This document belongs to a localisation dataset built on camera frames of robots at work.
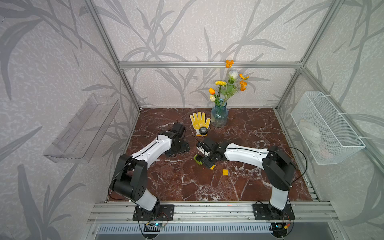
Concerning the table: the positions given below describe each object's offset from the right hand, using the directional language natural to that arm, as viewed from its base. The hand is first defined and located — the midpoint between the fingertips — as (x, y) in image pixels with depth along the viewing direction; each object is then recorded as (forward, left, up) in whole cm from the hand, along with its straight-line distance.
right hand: (207, 158), depth 90 cm
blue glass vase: (+29, -9, +8) cm, 31 cm away
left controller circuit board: (-33, +25, -2) cm, 41 cm away
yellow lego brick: (-5, -3, -3) cm, 6 cm away
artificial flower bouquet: (+36, -13, +22) cm, 44 cm away
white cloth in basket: (+5, -56, +19) cm, 59 cm away
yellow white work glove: (+31, +5, -3) cm, 32 cm away
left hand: (+3, +15, +4) cm, 16 cm away
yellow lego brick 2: (-8, -11, -2) cm, 13 cm away
